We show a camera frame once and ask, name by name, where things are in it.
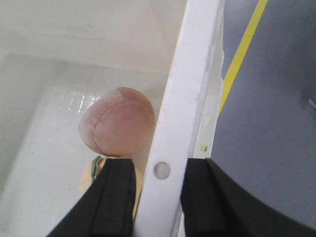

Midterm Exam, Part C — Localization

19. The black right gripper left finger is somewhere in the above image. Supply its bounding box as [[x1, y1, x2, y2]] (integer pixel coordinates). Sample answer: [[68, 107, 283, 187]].
[[49, 158, 136, 237]]

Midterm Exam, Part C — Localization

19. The yellow plush fruit toy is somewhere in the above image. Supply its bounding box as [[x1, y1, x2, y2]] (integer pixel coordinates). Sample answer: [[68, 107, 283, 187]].
[[79, 155, 147, 219]]

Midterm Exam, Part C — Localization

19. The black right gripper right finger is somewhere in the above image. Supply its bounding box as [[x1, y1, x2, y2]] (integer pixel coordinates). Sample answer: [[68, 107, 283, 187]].
[[181, 158, 316, 237]]

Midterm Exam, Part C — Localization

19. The white plastic tote box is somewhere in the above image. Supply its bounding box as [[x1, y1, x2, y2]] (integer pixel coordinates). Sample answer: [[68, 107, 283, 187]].
[[0, 0, 225, 237]]

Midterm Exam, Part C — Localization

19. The pink plush ball toy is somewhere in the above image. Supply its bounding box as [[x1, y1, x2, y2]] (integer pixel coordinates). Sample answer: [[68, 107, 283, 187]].
[[79, 87, 155, 157]]

